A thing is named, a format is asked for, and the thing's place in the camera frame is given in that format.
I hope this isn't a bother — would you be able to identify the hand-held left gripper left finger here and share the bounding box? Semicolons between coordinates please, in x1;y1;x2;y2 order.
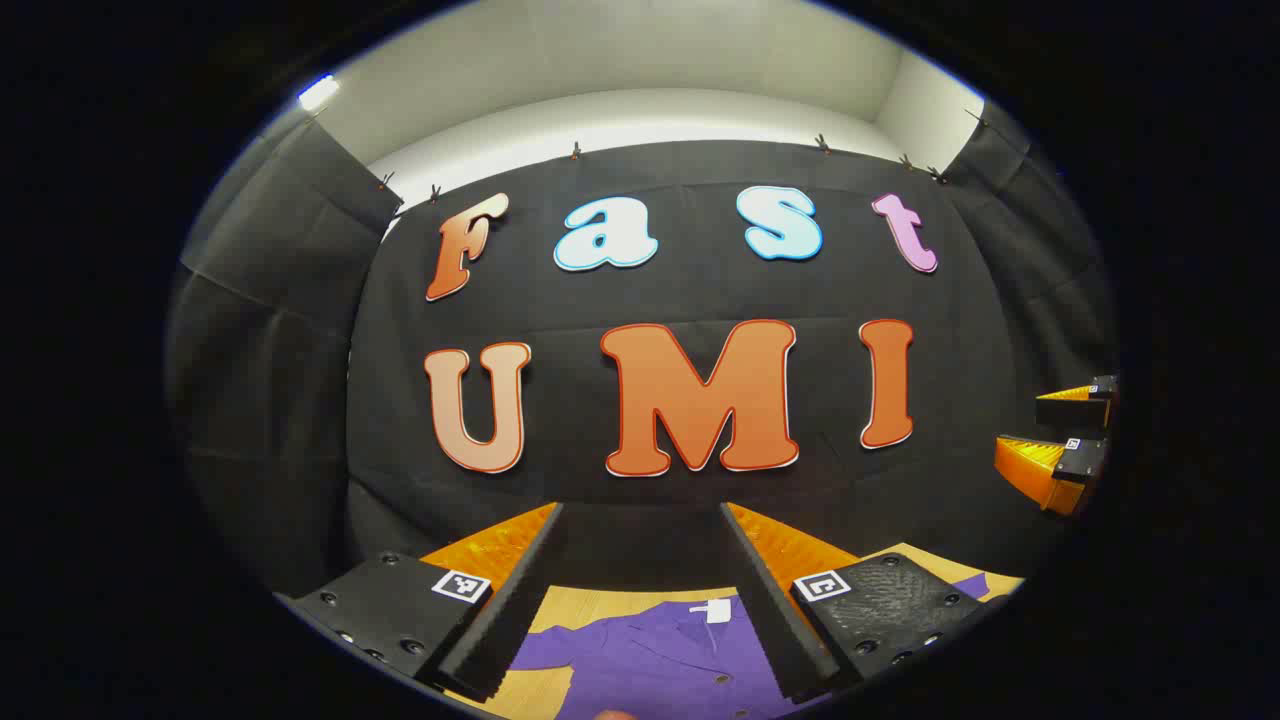
275;503;566;704

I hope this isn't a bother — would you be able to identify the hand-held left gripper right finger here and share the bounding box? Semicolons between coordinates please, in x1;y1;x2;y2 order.
720;503;991;706

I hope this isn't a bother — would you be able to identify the purple ribbed shirt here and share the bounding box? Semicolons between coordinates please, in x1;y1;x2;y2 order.
510;573;991;720

